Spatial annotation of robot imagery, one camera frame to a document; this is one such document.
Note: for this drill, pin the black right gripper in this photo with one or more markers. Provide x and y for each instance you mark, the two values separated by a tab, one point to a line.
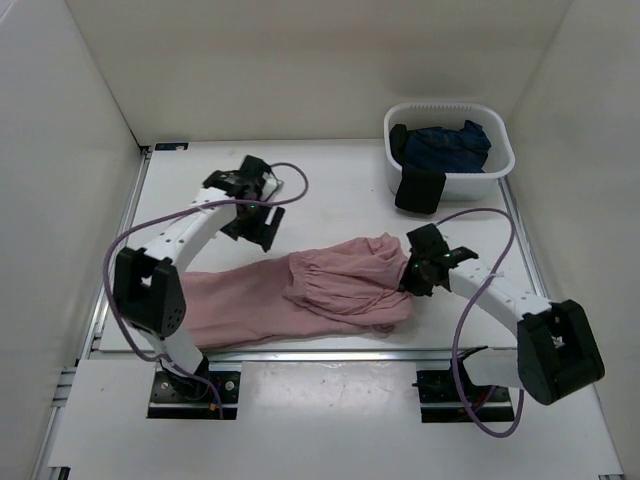
408	284

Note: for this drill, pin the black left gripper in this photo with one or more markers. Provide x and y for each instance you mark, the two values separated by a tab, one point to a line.
256	233

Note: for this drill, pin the pink trousers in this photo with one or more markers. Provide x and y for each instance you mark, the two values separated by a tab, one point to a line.
347	289

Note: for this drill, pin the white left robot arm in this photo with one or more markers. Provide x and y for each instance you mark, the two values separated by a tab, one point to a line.
147	294

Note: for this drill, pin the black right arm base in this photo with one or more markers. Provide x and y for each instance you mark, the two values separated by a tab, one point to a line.
440	402

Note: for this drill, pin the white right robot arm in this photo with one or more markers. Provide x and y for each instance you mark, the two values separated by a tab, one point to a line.
556	353

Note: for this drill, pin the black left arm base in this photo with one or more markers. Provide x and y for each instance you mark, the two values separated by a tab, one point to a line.
176	398

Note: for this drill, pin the black trousers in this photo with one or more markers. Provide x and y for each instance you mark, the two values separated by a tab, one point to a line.
415	185

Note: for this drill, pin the dark blue trousers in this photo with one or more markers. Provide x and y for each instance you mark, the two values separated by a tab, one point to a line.
463	151

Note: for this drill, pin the white plastic basket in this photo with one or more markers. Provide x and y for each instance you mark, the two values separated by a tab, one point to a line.
451	115

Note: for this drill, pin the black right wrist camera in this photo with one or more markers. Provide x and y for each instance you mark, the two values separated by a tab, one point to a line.
427	242

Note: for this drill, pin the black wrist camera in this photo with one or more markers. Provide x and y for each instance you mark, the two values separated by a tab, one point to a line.
258	178
427	242

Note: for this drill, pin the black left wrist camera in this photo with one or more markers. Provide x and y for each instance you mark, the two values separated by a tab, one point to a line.
258	178

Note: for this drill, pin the aluminium right rail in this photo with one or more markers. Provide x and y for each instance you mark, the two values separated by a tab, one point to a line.
525	240

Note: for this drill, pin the aluminium rail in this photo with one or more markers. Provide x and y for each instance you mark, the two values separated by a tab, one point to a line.
324	356
525	240
122	209

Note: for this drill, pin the aluminium front rail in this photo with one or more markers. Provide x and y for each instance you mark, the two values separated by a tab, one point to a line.
324	356

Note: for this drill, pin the aluminium left rail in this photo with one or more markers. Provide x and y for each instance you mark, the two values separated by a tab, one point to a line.
122	209

